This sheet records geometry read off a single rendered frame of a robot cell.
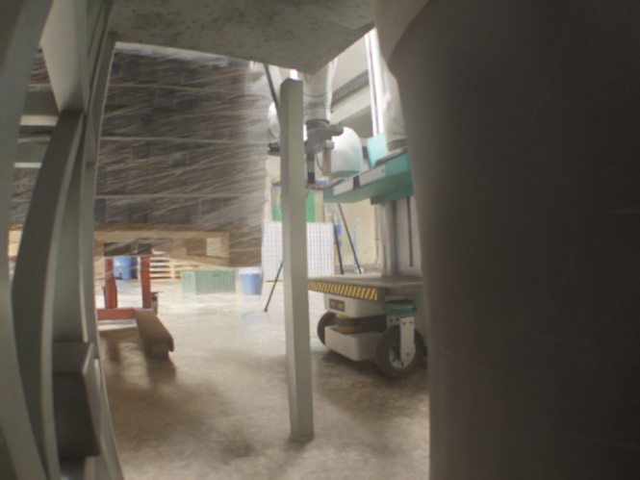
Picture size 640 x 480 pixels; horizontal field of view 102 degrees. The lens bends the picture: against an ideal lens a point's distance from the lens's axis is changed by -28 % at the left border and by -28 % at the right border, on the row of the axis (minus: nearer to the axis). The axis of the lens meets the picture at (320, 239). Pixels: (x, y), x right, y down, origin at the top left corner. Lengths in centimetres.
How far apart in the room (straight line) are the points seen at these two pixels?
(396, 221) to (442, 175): 139
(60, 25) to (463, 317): 29
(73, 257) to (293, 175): 50
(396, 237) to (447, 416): 139
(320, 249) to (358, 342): 525
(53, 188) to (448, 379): 30
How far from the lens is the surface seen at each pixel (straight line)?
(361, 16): 61
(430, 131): 19
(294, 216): 74
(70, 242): 39
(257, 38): 70
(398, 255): 156
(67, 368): 29
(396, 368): 118
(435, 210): 18
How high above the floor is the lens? 41
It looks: 3 degrees up
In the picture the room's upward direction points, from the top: 2 degrees counter-clockwise
